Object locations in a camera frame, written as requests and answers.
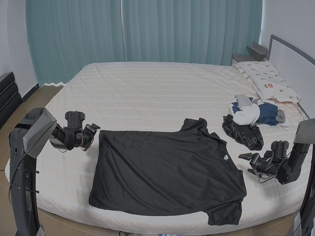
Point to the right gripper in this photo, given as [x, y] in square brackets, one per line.
[260, 165]

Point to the grey bedside table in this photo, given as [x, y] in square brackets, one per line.
[256, 50]

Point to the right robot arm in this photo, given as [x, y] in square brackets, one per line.
[291, 166]

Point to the black chest of drawers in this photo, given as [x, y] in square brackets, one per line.
[8, 95]

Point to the blue-green curtain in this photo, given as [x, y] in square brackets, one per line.
[73, 33]
[192, 23]

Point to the pile of clothes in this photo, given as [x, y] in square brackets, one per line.
[246, 114]

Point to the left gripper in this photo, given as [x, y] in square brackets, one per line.
[92, 128]

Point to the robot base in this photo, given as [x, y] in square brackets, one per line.
[169, 235]

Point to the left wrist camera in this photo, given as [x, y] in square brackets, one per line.
[75, 118]

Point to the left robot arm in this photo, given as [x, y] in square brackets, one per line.
[37, 129]

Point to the white printed pillow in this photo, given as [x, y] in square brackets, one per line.
[268, 80]

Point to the black T-shirt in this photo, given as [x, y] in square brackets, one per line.
[160, 168]

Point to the bed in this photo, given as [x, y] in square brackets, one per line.
[147, 95]

